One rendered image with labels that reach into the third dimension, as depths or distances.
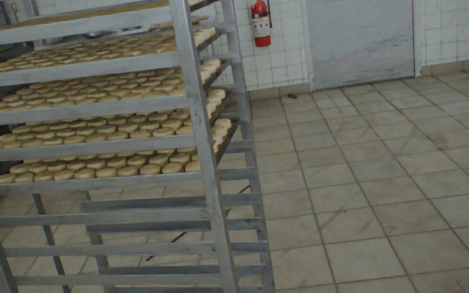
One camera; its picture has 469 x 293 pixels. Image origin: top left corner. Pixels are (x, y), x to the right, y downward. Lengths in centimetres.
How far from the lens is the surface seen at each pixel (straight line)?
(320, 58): 487
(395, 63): 504
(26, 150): 124
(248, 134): 147
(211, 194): 106
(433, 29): 507
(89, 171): 124
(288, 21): 474
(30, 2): 162
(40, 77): 115
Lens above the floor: 130
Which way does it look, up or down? 19 degrees down
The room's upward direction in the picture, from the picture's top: 9 degrees counter-clockwise
